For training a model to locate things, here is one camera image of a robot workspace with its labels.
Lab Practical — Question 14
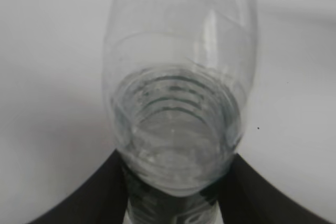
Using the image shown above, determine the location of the clear cestbon water bottle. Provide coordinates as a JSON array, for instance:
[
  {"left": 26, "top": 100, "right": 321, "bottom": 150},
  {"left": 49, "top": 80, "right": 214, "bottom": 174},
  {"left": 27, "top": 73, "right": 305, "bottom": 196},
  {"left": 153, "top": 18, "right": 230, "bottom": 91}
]
[{"left": 102, "top": 0, "right": 258, "bottom": 223}]

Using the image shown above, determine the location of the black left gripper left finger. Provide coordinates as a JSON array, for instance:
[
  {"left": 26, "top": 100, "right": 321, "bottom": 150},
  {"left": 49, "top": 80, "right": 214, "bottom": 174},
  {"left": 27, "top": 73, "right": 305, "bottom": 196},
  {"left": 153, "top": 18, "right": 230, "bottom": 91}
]
[{"left": 31, "top": 151, "right": 128, "bottom": 224}]

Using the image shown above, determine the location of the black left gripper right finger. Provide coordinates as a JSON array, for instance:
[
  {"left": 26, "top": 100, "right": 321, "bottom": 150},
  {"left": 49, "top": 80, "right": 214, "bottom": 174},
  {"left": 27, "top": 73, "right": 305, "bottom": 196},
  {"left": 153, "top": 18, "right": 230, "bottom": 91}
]
[{"left": 218, "top": 154, "right": 329, "bottom": 224}]

